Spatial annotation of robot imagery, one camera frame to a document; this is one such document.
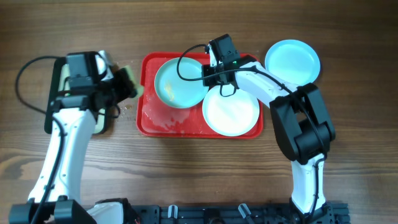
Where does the white plate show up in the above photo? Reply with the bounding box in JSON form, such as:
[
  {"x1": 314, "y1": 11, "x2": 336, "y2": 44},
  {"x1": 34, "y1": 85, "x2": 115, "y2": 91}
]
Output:
[{"x1": 202, "y1": 85, "x2": 260, "y2": 137}]

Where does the light blue plate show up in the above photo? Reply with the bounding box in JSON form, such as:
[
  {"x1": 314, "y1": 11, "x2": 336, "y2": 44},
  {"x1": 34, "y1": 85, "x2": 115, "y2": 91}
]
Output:
[
  {"x1": 154, "y1": 57, "x2": 209, "y2": 109},
  {"x1": 264, "y1": 39, "x2": 321, "y2": 86}
]

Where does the dark green water tray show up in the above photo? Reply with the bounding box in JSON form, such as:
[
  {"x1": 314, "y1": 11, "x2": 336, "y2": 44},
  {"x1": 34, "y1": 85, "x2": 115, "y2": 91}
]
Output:
[{"x1": 44, "y1": 57, "x2": 110, "y2": 134}]

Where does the green yellow sponge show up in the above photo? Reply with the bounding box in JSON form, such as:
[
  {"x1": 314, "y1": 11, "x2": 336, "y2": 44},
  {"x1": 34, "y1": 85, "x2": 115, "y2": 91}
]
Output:
[{"x1": 119, "y1": 66, "x2": 144, "y2": 98}]

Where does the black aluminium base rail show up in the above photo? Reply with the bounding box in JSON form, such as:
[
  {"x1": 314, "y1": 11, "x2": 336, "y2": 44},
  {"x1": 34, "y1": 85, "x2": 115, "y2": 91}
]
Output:
[{"x1": 132, "y1": 202, "x2": 351, "y2": 224}]

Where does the red plastic tray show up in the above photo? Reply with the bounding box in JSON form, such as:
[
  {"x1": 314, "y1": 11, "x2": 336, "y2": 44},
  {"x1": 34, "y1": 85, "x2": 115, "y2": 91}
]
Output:
[{"x1": 136, "y1": 52, "x2": 264, "y2": 139}]

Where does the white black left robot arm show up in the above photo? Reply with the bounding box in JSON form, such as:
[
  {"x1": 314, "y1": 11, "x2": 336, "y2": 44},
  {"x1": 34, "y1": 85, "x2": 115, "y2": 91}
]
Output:
[{"x1": 9, "y1": 87, "x2": 139, "y2": 223}]

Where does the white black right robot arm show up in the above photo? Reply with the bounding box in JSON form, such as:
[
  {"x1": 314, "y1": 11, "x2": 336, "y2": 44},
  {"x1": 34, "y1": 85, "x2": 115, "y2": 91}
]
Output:
[{"x1": 202, "y1": 55, "x2": 336, "y2": 219}]

